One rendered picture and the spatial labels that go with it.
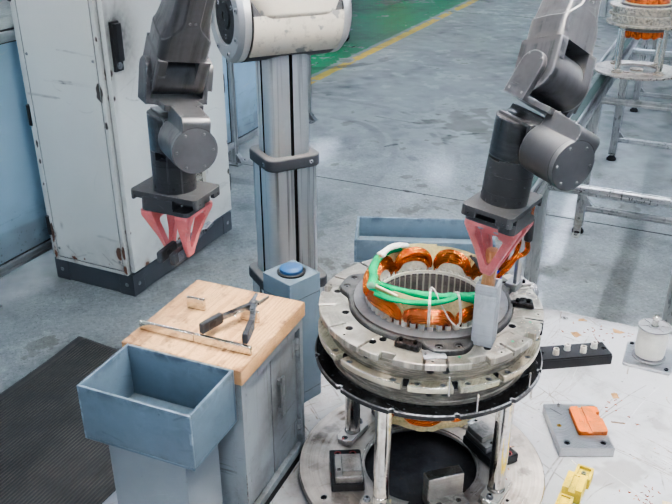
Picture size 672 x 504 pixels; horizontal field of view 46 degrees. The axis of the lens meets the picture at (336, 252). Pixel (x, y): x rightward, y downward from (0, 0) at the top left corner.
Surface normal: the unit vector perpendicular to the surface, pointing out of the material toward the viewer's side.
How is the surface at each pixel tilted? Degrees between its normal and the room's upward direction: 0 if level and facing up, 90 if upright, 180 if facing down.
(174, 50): 116
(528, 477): 0
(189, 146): 91
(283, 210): 90
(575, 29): 74
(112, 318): 0
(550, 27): 59
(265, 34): 104
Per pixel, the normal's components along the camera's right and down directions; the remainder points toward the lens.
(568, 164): 0.43, 0.45
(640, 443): 0.00, -0.90
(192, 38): 0.37, 0.76
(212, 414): 0.92, 0.17
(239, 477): -0.39, 0.40
